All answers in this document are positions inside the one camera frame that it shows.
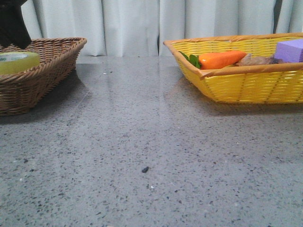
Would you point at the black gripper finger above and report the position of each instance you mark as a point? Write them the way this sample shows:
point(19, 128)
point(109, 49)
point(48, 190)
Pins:
point(12, 26)

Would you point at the yellow tape roll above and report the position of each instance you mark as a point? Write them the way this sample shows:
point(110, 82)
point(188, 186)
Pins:
point(15, 62)

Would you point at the brown wicker basket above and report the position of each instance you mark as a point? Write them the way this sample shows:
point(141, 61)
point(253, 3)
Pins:
point(21, 91)

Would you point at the white curtain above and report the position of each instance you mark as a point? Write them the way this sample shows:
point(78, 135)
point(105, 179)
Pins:
point(127, 28)

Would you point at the small black debris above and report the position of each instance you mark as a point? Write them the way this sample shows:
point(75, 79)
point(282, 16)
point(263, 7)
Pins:
point(144, 170)

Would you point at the orange toy carrot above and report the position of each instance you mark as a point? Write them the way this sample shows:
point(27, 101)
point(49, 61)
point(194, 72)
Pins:
point(214, 60)

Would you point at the brown crumpled object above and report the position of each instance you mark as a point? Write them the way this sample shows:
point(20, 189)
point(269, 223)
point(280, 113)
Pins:
point(248, 60)

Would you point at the yellow wicker basket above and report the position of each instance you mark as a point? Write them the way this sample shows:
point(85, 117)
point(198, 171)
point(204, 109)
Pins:
point(261, 84)

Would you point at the purple foam block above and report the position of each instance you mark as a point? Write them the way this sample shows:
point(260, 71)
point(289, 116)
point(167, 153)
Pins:
point(290, 51)

